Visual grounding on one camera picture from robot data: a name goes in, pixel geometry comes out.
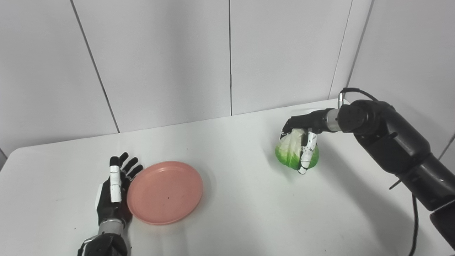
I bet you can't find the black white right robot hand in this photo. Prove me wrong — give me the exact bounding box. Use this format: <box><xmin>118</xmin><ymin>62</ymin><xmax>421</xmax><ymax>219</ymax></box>
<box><xmin>280</xmin><ymin>110</ymin><xmax>327</xmax><ymax>175</ymax></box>

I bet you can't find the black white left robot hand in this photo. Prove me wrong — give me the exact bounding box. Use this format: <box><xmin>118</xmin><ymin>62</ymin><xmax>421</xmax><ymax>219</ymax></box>
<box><xmin>95</xmin><ymin>152</ymin><xmax>144</xmax><ymax>226</ymax></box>

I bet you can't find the green white toy cabbage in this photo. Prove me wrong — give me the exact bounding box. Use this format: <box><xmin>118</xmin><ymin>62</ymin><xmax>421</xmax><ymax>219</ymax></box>
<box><xmin>275</xmin><ymin>129</ymin><xmax>320</xmax><ymax>170</ymax></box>

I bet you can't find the pink round plate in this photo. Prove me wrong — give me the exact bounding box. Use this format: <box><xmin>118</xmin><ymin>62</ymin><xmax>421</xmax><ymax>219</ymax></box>
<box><xmin>127</xmin><ymin>161</ymin><xmax>204</xmax><ymax>225</ymax></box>

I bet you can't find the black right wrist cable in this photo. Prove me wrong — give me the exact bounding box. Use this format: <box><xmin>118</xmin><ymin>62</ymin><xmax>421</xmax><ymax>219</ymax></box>
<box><xmin>338</xmin><ymin>87</ymin><xmax>420</xmax><ymax>256</ymax></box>

